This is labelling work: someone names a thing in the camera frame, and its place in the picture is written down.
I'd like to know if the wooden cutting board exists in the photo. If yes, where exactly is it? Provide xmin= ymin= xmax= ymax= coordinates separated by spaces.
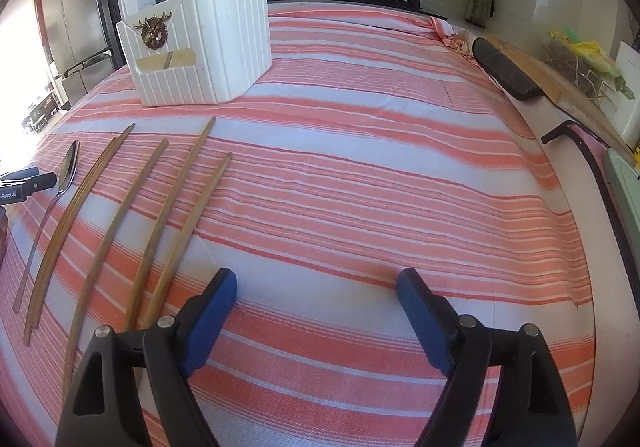
xmin=482 ymin=34 xmax=636 ymax=163

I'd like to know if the pale green plastic item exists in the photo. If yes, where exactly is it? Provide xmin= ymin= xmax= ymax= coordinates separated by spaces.
xmin=602 ymin=147 xmax=640 ymax=248

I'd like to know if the white ribbed utensil holder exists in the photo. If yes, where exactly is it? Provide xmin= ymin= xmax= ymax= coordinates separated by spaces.
xmin=116 ymin=0 xmax=273 ymax=107

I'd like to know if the wire rack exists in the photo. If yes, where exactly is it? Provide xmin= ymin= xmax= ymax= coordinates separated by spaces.
xmin=542 ymin=30 xmax=621 ymax=100

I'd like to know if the black oval pad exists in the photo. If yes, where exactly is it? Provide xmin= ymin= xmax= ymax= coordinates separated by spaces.
xmin=472 ymin=37 xmax=543 ymax=101

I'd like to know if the white wall socket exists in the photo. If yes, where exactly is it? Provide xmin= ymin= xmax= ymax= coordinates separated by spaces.
xmin=607 ymin=41 xmax=640 ymax=138

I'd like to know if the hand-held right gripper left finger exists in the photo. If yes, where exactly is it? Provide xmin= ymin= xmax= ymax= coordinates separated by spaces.
xmin=55 ymin=268 xmax=238 ymax=447

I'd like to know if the pink mat with black trim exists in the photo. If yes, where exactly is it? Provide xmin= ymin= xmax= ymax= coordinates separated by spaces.
xmin=541 ymin=120 xmax=640 ymax=323

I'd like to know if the stainless steel refrigerator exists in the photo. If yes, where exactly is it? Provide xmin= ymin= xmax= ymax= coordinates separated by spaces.
xmin=30 ymin=0 xmax=116 ymax=108

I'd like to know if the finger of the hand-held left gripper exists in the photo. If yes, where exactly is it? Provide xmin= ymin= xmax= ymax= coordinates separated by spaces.
xmin=0 ymin=166 xmax=42 ymax=181
xmin=21 ymin=172 xmax=57 ymax=194

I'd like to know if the glass french press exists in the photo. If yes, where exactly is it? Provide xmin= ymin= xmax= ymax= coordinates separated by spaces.
xmin=465 ymin=0 xmax=496 ymax=27

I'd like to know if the yellow plastic bag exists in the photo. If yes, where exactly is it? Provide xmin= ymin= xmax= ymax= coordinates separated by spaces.
xmin=550 ymin=30 xmax=618 ymax=73

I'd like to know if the orange white striped cloth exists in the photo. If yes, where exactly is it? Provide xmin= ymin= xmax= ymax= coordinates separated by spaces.
xmin=0 ymin=0 xmax=596 ymax=447

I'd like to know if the metal spoon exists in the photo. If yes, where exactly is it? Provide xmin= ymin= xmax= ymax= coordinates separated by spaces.
xmin=12 ymin=140 xmax=81 ymax=314

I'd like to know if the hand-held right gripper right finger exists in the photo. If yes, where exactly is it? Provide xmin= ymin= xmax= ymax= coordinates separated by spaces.
xmin=396 ymin=268 xmax=581 ymax=447

